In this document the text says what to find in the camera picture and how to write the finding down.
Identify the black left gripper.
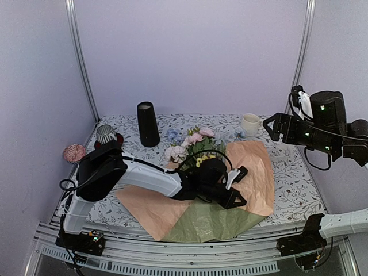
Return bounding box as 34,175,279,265
201,183,247,210

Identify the aluminium post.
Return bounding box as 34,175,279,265
65,0,100,123
284,0,316,116

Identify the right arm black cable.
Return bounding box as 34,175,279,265
288,91,368,171

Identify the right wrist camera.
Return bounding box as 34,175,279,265
291,85,313,121

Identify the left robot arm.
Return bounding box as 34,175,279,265
59,142,248,250

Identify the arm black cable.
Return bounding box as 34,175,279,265
288,91,368,171
59,148,233,202

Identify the cream ceramic mug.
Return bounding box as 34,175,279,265
241,113,263,137

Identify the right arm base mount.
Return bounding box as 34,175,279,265
276,214,333,271

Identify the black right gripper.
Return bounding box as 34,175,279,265
263,112,338,155

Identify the left aluminium post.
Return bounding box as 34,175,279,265
65,0,100,123

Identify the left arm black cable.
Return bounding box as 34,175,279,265
59,148,233,202

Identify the black white striped cup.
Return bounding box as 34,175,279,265
96,124,117,145

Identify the black tall vase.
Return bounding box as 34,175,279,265
137,101,160,147

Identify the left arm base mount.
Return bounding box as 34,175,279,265
55,229,106,256

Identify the peach wrapping paper sheet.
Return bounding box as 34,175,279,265
114,140,274,242

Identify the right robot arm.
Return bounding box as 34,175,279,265
263,86,367,251

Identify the aluminium frame rail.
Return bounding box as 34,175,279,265
25,221,360,276

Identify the red patterned bowl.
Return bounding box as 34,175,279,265
63,144,86,164

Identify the green paper flower bouquet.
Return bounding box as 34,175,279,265
164,126,225,170

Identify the floral patterned table mat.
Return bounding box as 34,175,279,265
98,114,325,227

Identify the right aluminium post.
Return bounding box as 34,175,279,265
284,0,316,116

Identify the red floral saucer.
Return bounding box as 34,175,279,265
94,133,124,150

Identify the green wrapping paper sheet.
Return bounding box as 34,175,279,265
162,201,265,243

